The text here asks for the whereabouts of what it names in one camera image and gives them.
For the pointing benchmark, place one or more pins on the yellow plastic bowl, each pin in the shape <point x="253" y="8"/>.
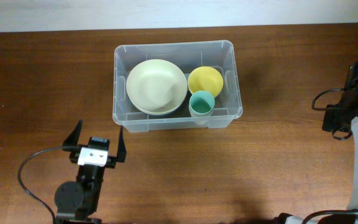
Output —
<point x="205" y="79"/>

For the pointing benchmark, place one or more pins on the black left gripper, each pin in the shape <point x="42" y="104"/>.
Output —
<point x="70" y="144"/>

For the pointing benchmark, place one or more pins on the cream plastic cup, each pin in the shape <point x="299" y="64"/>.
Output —
<point x="200" y="121"/>

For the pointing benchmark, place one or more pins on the beige plastic plate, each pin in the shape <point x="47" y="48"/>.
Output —
<point x="156" y="82"/>
<point x="158" y="110"/>

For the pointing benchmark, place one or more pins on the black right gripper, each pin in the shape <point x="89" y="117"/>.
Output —
<point x="331" y="120"/>

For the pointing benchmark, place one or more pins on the grey plastic cup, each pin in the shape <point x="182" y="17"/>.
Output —
<point x="195" y="114"/>

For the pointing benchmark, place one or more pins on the mint green plastic cup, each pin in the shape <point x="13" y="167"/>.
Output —
<point x="201" y="102"/>

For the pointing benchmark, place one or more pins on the clear plastic storage bin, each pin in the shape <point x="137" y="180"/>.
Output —
<point x="188" y="56"/>

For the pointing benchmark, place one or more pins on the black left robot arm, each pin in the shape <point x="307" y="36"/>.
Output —
<point x="77" y="200"/>

